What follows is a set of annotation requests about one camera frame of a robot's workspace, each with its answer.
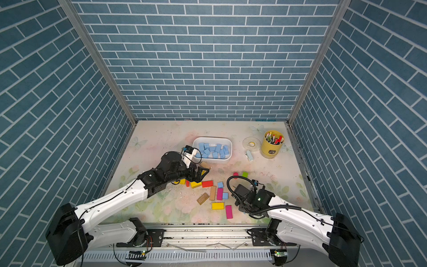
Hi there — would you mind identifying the red long block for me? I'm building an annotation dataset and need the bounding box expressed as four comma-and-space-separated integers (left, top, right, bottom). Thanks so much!
202, 180, 214, 188

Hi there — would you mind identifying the blue thin block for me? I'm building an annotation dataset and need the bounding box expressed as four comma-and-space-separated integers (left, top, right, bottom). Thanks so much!
219, 150, 226, 159

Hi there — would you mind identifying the white rectangular plastic tray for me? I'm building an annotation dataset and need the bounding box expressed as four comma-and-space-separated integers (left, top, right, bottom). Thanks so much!
192, 137, 232, 164

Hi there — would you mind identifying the clear tape roll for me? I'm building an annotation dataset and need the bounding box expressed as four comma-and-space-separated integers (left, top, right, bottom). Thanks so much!
242, 136, 261, 152

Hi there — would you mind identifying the tan upright wooden block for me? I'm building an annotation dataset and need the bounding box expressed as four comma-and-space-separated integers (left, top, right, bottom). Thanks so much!
209, 186, 217, 201

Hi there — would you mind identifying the aluminium mounting rail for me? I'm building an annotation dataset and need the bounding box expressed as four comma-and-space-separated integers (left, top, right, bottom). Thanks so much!
75, 220, 340, 253

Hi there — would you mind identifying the tan wooden block upper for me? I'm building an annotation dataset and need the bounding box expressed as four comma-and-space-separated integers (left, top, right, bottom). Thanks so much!
200, 162, 211, 169

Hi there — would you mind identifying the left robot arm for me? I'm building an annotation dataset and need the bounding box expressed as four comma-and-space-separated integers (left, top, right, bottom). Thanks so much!
45, 151, 210, 265

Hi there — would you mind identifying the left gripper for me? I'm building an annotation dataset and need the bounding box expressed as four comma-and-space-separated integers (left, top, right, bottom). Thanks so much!
165, 161, 210, 184

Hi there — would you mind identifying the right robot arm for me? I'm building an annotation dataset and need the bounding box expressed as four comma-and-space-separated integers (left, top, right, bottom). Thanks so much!
230, 184, 364, 267

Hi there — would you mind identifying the brown grained wooden block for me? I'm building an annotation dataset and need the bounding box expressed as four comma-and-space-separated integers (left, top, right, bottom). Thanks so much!
197, 192, 210, 205

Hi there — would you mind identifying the yellow large block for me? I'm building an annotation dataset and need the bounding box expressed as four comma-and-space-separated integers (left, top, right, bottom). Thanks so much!
190, 182, 202, 189

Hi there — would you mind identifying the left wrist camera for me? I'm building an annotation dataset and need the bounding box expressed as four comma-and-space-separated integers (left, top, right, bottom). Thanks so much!
181, 145, 201, 168

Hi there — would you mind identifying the yellow block bottom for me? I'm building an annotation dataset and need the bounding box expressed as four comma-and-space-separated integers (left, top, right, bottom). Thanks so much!
211, 202, 225, 210

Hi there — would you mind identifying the magenta upright block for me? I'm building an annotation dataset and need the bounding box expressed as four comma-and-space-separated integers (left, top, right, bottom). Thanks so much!
216, 188, 224, 201

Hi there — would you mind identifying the yellow pen holder cup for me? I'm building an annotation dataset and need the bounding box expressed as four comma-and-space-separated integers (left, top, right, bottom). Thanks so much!
261, 130, 284, 159

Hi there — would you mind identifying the magenta block bottom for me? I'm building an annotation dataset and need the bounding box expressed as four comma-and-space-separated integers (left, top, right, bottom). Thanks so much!
225, 205, 233, 220

